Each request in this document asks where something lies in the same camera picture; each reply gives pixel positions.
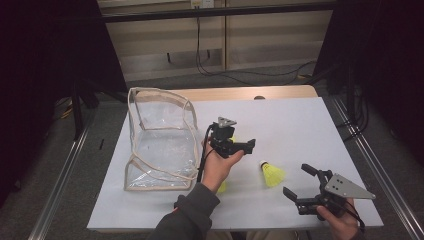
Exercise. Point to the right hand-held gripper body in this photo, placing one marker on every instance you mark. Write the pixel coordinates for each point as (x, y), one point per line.
(346, 188)

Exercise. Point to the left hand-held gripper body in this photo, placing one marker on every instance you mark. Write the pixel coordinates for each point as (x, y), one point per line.
(223, 136)

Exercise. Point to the clear plastic bag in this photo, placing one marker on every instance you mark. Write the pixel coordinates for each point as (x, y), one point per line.
(163, 146)

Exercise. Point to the person's left hand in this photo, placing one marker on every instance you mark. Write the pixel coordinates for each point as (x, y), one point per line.
(216, 170)

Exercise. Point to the person's right hand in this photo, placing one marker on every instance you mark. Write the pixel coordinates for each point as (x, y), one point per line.
(340, 225)

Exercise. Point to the white board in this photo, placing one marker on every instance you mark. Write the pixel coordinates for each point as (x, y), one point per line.
(300, 106)

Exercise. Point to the black horizontal bar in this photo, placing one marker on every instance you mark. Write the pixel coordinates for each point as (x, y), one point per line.
(213, 12)

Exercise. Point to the dark curtain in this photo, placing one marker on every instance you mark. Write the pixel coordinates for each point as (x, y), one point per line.
(383, 66)
(40, 83)

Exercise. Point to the white power outlet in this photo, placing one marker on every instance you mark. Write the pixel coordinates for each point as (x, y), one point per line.
(202, 3)

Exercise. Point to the black metal stand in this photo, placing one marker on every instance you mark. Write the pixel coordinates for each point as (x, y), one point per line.
(77, 110)

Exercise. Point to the metal floor rail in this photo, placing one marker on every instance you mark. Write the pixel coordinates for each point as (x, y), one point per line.
(380, 166)
(56, 186)

